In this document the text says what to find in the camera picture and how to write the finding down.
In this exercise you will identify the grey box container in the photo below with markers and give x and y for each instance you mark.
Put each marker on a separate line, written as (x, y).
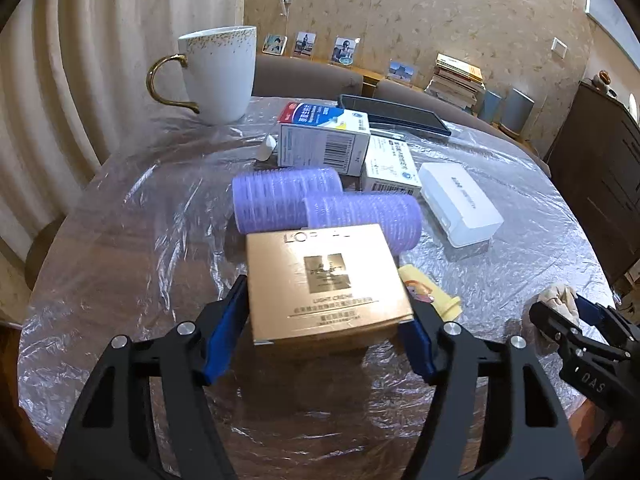
(491, 106)
(517, 109)

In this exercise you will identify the yellow cartoon packet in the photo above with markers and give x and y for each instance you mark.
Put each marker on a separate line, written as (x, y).
(440, 300)

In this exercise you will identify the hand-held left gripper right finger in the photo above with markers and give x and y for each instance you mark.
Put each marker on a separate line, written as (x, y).
(417, 345)

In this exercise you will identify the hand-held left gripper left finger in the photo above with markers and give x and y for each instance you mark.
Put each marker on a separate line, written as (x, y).
(225, 340)

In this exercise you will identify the small ornament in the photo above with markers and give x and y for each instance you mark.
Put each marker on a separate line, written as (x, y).
(604, 82)

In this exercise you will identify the purple hair roller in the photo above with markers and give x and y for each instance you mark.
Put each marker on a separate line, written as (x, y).
(275, 200)
(370, 220)

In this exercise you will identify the small white medicine box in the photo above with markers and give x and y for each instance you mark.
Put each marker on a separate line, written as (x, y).
(390, 165)

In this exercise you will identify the stack of books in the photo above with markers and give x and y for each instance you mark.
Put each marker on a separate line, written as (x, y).
(455, 82)

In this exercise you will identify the blue white medicine box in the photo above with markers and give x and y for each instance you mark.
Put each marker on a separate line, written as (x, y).
(320, 145)

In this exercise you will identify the small teal bowl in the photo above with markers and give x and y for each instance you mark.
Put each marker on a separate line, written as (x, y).
(345, 61)

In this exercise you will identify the small photo print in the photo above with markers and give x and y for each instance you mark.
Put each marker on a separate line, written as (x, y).
(401, 71)
(343, 47)
(304, 44)
(274, 44)

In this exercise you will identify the white plastic case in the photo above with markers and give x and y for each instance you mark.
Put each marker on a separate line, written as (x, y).
(460, 205)

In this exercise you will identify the dark wooden cabinet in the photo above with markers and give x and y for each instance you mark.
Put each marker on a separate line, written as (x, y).
(595, 170)

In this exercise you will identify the beige curtain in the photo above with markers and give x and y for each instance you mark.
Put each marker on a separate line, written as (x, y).
(75, 85)

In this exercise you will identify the tissue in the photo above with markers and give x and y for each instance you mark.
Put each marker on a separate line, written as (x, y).
(560, 294)

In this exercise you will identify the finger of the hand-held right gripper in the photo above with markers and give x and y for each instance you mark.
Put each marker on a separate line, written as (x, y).
(555, 325)
(587, 310)

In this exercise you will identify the small white cap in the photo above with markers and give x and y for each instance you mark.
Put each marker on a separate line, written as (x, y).
(266, 148)

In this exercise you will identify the gold cardboard cosmetics box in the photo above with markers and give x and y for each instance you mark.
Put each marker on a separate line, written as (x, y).
(325, 280)

